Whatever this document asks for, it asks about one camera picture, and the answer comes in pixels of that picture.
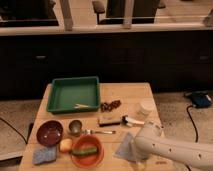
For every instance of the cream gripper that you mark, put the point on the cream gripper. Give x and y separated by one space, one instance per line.
141 165

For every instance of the blue-grey triangular towel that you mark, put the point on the blue-grey triangular towel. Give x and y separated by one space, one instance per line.
124 150

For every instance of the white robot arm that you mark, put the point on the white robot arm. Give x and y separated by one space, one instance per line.
148 141

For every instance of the small pale utensil in tray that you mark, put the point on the small pale utensil in tray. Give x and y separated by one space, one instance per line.
78 106

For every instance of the green plastic tray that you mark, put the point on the green plastic tray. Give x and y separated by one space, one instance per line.
65 93

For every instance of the orange bowl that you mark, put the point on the orange bowl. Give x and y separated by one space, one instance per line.
89 161

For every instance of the wooden block brush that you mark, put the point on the wooden block brush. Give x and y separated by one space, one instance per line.
103 121

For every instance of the white plastic jar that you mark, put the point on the white plastic jar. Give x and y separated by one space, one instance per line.
145 107

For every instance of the green cucumber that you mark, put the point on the green cucumber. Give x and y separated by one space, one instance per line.
84 151

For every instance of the silver fork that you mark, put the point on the silver fork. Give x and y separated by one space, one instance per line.
87 131

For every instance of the small metal cup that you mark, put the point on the small metal cup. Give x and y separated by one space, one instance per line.
75 128

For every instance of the dark blue box on floor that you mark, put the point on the dark blue box on floor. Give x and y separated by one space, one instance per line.
199 99

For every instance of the maroon bowl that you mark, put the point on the maroon bowl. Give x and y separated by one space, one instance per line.
50 133

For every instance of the blue sponge cloth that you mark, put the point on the blue sponge cloth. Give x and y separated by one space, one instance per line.
44 155

